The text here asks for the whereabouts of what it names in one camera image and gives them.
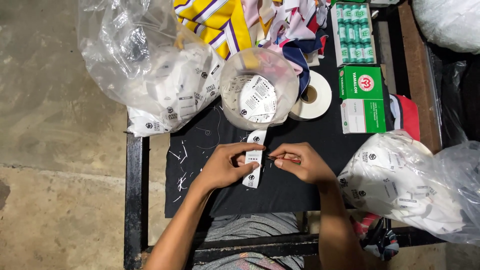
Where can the yellow purple striped fabric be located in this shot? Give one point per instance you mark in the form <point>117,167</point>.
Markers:
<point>215,22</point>

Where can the red fabric piece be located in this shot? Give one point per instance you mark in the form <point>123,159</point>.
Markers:
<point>407,114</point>

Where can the black plastic bag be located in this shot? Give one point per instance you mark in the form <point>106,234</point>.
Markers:
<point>459,101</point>

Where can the brown wooden board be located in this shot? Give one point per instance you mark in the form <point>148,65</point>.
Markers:
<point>418,75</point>

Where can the white tape roll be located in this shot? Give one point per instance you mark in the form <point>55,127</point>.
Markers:
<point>317,95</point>

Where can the person's grey shirt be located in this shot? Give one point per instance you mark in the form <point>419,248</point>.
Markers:
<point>247,228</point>

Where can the loose white thread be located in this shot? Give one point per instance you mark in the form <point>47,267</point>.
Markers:
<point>215,131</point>

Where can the person's right hand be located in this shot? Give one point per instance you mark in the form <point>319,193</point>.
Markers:
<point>305,165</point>

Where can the person's left hand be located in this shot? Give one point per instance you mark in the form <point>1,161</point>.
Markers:
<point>219,167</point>

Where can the open box of green spools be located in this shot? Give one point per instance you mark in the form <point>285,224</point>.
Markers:
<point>354,33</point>

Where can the black cloth mat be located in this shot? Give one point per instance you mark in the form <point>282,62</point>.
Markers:
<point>285,198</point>

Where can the black metal table frame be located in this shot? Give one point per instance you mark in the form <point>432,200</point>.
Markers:
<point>133,195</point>

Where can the closed green white thread box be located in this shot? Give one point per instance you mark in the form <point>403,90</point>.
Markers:
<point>362,101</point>

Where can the heap of mixed fabric scraps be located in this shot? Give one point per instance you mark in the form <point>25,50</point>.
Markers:
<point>288,26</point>

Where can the clear bag of white labels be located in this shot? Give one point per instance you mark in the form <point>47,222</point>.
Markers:
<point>161,82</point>
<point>405,183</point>

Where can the white printed label strip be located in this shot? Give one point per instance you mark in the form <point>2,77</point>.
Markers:
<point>253,157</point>

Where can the clear round plastic tub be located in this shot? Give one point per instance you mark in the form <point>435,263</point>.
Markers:
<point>258,63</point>

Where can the white plastic sack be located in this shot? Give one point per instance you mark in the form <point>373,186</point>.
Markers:
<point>448,22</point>

